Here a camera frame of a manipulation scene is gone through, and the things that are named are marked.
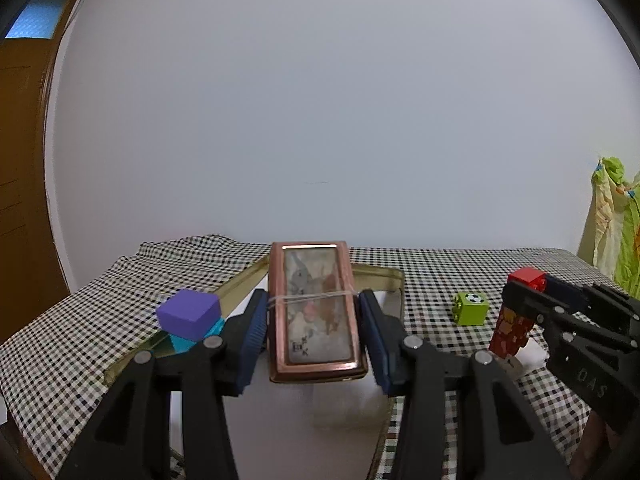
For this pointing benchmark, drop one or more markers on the purple block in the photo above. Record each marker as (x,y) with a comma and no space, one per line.
(187,312)

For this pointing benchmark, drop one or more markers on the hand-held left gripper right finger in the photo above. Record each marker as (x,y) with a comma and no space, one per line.
(377,345)

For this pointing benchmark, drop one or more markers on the wooden door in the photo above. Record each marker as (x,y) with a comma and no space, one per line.
(25,160)

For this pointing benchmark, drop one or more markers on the person's right hand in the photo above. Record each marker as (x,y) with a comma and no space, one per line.
(595,450)

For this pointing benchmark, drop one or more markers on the green gold tin box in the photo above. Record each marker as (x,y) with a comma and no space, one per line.
(375,276)

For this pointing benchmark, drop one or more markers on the checkered tablecloth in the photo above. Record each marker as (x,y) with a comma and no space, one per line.
(75,335)

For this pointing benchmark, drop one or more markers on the yellow green cloth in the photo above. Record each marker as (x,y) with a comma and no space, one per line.
(607,220)

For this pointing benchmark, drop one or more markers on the green building block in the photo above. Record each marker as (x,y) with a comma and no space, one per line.
(472,312)

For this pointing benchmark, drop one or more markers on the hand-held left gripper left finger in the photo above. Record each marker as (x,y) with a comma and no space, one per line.
(252,340)

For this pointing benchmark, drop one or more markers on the cyan building block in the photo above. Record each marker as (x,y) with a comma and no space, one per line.
(182,345)

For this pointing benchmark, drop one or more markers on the copper case with rubber band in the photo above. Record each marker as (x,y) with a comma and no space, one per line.
(315,310)

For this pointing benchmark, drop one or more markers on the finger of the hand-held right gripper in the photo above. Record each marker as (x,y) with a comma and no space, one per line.
(565,291)
(530,302)

